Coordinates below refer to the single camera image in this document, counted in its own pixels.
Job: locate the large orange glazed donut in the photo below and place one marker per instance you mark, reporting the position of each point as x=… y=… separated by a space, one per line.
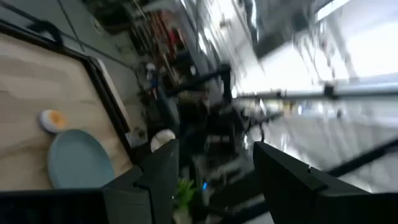
x=51 y=121

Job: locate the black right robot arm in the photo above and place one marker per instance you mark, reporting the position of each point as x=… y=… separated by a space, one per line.
x=224 y=77

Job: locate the blue-green round plate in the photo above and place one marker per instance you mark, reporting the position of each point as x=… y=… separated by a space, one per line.
x=81 y=158

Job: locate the white round object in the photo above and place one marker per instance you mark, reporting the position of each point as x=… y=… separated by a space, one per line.
x=163 y=138

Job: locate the aluminium frame bar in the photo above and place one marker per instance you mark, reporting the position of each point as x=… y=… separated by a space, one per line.
x=295 y=93

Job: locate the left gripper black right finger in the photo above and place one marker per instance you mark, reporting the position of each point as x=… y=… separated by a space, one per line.
x=298 y=199

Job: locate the black metal table frame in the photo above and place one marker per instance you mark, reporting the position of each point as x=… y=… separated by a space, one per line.
x=104 y=93

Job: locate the black diagonal strut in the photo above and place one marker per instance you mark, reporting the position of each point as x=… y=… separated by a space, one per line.
x=363 y=158

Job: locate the small green potted plant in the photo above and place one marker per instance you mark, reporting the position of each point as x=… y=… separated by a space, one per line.
x=183 y=191

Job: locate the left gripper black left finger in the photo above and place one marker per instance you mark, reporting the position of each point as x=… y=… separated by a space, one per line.
x=155 y=193

